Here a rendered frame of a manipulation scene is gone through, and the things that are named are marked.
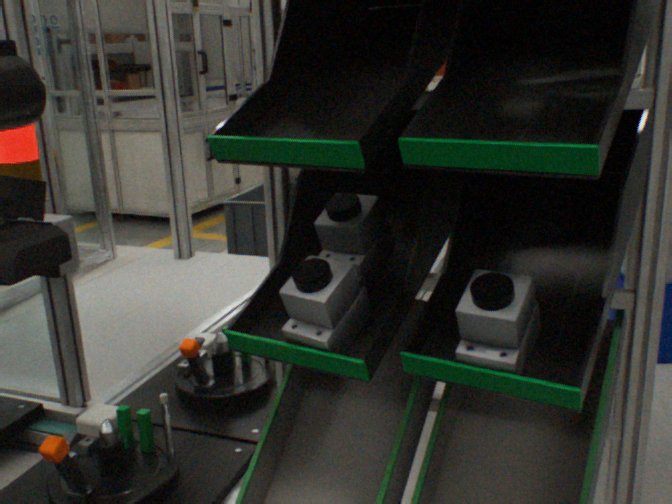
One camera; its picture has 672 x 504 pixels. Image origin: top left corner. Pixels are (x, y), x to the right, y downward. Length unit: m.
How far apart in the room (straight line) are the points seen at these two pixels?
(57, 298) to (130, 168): 5.29
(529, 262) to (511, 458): 0.17
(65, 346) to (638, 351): 0.72
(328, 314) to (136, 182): 5.75
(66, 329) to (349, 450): 0.48
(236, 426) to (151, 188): 5.30
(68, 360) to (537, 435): 0.64
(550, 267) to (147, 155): 5.61
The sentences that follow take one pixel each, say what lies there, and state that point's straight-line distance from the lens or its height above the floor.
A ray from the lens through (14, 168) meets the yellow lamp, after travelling 0.91.
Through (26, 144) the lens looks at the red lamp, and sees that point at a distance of 0.91.
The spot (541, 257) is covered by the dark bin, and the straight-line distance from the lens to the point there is 0.61.
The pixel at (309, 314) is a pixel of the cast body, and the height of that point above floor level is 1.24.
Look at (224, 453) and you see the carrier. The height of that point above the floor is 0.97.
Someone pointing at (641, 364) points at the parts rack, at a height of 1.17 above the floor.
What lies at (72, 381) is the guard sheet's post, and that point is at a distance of 1.03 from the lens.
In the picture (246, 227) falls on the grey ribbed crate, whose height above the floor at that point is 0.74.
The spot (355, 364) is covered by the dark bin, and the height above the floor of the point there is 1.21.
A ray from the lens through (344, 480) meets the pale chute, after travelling 0.65.
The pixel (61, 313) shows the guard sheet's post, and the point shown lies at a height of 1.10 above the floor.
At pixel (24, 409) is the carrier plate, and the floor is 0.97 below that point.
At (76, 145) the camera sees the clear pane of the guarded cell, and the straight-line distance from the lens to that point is 2.08.
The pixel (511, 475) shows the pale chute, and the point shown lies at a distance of 0.63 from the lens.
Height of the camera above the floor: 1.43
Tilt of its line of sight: 17 degrees down
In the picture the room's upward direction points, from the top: 2 degrees counter-clockwise
